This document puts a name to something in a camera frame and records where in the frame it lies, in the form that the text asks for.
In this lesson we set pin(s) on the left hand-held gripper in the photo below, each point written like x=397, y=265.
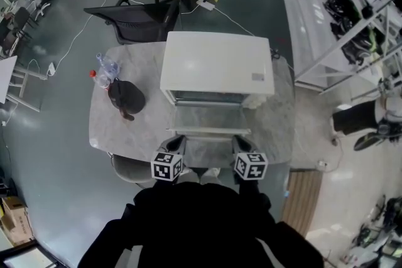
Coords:
x=165, y=168

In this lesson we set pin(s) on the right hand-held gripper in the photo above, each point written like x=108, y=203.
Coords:
x=251, y=166

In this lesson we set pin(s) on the white oven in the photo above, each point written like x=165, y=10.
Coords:
x=216, y=62

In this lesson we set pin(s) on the person's left forearm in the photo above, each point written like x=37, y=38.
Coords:
x=160, y=188

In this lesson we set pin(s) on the person's right forearm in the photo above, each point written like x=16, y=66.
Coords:
x=251, y=189

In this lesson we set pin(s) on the person's right shoe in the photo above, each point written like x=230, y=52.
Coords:
x=210, y=174

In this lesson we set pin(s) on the wooden slat board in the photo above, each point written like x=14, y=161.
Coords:
x=303, y=201

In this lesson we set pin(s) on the white power strip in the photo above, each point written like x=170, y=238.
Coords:
x=205, y=4
x=323, y=164

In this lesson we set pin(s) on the person's black clothed torso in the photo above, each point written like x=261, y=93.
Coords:
x=198, y=229

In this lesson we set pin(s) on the clear bottle with red cap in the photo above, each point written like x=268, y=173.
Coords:
x=102, y=81

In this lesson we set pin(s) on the clear bottle with blue cap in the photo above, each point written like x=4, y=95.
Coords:
x=110, y=67

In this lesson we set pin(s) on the black mesh office chair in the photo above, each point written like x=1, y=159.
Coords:
x=141, y=26

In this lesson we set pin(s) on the dark oval device on pole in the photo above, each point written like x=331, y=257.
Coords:
x=369, y=141

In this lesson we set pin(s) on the white power adapter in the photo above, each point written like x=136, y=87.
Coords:
x=51, y=69

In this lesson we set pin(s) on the white metal shelf rack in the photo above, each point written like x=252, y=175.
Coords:
x=306, y=9

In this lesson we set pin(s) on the black tangled equipment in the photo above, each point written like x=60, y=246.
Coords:
x=392, y=210

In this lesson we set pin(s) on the row of black white helmets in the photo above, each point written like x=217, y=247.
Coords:
x=340, y=7

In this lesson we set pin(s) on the cardboard box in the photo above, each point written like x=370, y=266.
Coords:
x=15, y=222

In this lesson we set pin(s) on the white desk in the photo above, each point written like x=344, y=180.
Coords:
x=6, y=78

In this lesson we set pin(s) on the dark grey side chair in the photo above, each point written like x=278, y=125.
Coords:
x=22, y=17

